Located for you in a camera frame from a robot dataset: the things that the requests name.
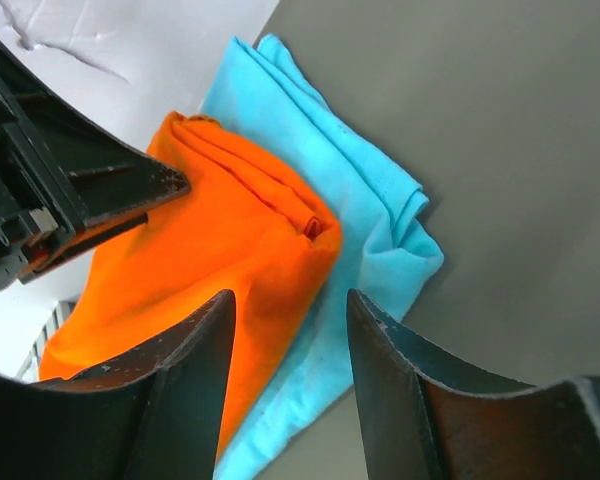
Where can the folded light blue t-shirt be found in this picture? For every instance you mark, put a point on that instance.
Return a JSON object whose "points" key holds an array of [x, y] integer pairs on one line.
{"points": [[260, 93]]}

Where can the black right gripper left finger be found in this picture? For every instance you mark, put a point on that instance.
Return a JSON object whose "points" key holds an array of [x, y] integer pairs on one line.
{"points": [[152, 412]]}

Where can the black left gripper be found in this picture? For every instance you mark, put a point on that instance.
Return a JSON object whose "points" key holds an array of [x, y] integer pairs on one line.
{"points": [[66, 185]]}

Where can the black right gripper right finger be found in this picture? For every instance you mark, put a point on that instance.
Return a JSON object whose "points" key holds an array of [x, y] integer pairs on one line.
{"points": [[426, 414]]}

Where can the orange t-shirt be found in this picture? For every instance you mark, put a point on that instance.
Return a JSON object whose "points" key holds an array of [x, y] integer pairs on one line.
{"points": [[249, 224]]}

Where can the aluminium side frame rail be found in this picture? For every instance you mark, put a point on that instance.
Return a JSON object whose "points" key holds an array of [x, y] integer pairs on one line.
{"points": [[29, 370]]}

